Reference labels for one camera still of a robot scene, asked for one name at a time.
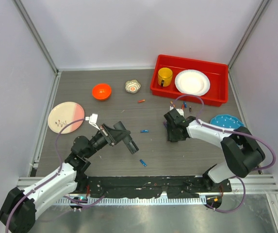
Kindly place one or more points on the orange bowl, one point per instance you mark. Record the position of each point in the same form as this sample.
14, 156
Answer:
101, 91

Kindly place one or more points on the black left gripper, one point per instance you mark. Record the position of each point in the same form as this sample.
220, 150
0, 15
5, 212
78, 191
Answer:
112, 136

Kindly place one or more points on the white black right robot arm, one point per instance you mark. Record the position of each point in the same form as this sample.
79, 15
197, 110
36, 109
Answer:
241, 151

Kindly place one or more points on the small floral bowl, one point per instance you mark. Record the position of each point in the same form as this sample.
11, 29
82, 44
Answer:
132, 86

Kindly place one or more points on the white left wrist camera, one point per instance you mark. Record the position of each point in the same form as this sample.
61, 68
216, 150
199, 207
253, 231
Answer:
92, 120

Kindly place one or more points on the white paper plate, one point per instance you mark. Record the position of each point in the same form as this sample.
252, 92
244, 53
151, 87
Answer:
192, 82

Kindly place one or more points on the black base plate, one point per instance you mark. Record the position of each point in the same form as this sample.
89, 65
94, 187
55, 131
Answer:
147, 187

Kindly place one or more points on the yellow mug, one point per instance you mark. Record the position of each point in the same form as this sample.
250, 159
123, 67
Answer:
165, 76

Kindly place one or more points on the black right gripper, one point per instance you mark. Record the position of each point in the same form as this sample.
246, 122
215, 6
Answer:
171, 137

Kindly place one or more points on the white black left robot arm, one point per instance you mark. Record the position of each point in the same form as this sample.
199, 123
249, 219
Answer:
22, 207

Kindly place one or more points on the red plastic bin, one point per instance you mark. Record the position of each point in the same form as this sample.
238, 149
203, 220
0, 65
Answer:
217, 74

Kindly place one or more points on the blue polka dot plate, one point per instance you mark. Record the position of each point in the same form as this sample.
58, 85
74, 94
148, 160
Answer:
227, 124

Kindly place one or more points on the pink cream plate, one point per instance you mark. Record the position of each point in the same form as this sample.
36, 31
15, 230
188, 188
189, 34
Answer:
63, 114

